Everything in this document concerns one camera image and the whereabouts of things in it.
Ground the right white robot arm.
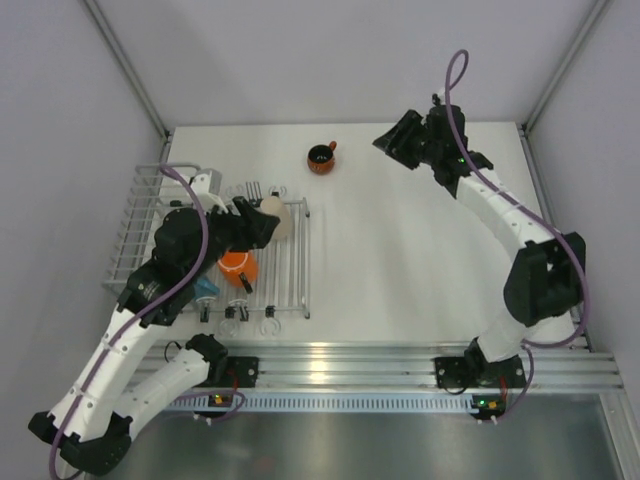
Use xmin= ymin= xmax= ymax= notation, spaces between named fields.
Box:
xmin=373 ymin=105 xmax=586 ymax=389

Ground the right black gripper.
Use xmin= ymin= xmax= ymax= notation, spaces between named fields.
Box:
xmin=372 ymin=111 xmax=439 ymax=171

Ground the white wire dish rack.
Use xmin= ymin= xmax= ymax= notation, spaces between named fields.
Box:
xmin=102 ymin=163 xmax=311 ymax=338

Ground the orange mug black handle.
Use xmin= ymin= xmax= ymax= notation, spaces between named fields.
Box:
xmin=217 ymin=251 xmax=259 ymax=294

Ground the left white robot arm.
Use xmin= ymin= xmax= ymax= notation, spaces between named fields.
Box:
xmin=28 ymin=197 xmax=280 ymax=476

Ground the perforated cable duct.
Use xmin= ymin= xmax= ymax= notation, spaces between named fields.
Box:
xmin=163 ymin=390 xmax=480 ymax=414

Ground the blue speckled mug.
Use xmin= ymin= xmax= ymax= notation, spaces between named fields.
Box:
xmin=194 ymin=276 xmax=220 ymax=302

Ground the beige handleless cup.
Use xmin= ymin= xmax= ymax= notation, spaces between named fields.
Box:
xmin=260 ymin=195 xmax=293 ymax=241

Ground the small brown patterned cup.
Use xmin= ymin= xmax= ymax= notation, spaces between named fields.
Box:
xmin=307 ymin=141 xmax=337 ymax=175

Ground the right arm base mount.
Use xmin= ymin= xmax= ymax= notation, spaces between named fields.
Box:
xmin=434 ymin=338 xmax=500 ymax=395

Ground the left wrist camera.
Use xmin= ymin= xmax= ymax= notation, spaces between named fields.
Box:
xmin=190 ymin=168 xmax=227 ymax=211

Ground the aluminium rail frame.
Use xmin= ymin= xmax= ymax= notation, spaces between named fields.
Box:
xmin=228 ymin=342 xmax=624 ymax=395

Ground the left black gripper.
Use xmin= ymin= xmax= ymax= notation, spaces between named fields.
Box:
xmin=185 ymin=195 xmax=279 ymax=282

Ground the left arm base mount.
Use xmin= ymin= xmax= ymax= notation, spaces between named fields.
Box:
xmin=165 ymin=334 xmax=259 ymax=389

